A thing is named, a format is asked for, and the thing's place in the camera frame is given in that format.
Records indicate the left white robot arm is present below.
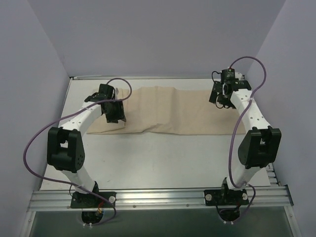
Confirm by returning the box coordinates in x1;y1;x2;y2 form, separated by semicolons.
47;84;126;207

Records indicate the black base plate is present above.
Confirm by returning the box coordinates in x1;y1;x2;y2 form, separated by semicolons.
203;189;249;206
70;191;116;209

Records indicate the beige cloth kit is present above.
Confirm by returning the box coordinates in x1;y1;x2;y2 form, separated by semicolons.
87;86;239;135

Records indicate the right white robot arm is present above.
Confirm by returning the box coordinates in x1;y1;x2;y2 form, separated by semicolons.
209;68;281;204

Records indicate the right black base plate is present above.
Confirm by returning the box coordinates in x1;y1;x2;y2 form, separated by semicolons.
203;189;249;206

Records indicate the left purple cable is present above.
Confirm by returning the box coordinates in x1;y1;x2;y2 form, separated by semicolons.
23;78;117;226

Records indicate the back aluminium rail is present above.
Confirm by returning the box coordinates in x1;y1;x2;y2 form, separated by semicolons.
70;75;211;80

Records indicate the front aluminium rail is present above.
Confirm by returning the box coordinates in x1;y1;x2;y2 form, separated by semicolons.
28;186;293;211

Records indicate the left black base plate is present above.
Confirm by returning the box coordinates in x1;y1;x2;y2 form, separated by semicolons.
70;191;116;209

